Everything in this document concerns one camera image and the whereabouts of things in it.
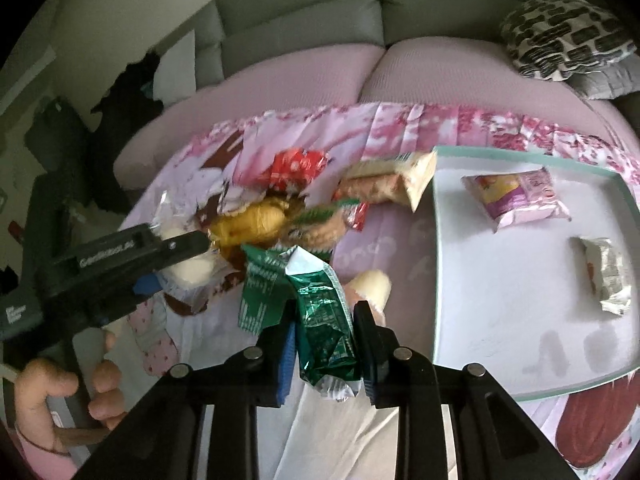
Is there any black clothing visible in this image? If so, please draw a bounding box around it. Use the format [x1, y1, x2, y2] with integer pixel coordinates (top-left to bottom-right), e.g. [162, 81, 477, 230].
[89, 51, 167, 212]

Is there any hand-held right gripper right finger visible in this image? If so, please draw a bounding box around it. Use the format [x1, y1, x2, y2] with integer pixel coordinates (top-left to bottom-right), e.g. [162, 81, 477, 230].
[352, 302, 566, 480]

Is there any pink yellow snack packet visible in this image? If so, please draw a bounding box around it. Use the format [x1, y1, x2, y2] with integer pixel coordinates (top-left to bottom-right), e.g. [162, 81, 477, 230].
[460, 167, 572, 234]

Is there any cream wafer packet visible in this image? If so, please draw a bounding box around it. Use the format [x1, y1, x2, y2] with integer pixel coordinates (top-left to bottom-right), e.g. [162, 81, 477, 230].
[336, 150, 439, 212]

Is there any person's left hand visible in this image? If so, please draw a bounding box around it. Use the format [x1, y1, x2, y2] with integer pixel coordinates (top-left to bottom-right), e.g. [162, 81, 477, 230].
[14, 331, 127, 456]

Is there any clear biscuit packet green print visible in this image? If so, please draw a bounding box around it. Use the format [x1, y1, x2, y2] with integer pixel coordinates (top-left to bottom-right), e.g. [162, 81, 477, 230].
[284, 198, 362, 252]

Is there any white grey snack packet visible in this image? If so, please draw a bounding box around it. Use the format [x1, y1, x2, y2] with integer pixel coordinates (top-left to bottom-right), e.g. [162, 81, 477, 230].
[571, 236, 635, 317]

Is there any small red packet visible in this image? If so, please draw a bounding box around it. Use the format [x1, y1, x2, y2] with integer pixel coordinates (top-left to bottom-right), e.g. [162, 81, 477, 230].
[344, 201, 372, 232]

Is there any cream bread packet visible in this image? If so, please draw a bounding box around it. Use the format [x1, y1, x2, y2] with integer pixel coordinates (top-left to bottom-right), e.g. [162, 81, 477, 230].
[349, 269, 394, 313]

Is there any white tray teal rim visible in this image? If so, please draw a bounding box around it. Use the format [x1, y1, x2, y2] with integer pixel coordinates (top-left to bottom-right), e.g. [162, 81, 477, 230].
[429, 145, 640, 402]

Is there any black white patterned pillow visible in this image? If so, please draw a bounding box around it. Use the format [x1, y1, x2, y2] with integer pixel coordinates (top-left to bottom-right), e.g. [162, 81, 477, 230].
[500, 0, 639, 82]

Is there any clear white bun packet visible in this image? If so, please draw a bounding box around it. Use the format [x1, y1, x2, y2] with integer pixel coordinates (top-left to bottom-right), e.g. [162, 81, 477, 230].
[157, 224, 223, 288]

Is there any red snack packet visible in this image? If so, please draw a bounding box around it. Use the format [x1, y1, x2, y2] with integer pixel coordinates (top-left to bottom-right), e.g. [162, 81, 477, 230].
[257, 148, 330, 195]

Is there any green foil snack packet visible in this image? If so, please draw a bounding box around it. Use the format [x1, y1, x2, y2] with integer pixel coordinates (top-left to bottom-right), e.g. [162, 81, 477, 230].
[239, 244, 363, 403]

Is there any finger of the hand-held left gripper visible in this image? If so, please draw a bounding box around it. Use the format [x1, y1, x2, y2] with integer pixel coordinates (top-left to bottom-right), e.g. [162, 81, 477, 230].
[100, 274, 164, 326]
[161, 230, 212, 268]

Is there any grey and pink sofa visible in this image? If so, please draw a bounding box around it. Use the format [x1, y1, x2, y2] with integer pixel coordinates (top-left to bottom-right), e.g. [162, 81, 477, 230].
[112, 39, 637, 192]

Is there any pink printed blanket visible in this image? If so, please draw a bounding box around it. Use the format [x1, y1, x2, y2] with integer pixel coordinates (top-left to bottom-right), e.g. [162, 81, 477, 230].
[119, 101, 640, 480]

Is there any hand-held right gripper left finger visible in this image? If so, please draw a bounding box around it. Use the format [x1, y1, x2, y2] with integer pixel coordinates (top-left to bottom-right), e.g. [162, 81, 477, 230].
[75, 302, 298, 480]

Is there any yellow cake packet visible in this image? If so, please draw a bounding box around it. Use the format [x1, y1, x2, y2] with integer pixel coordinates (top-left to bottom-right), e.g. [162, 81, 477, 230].
[206, 196, 293, 262]

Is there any grey pillow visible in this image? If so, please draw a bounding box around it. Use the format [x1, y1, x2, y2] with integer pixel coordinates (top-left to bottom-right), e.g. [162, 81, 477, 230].
[564, 56, 640, 102]

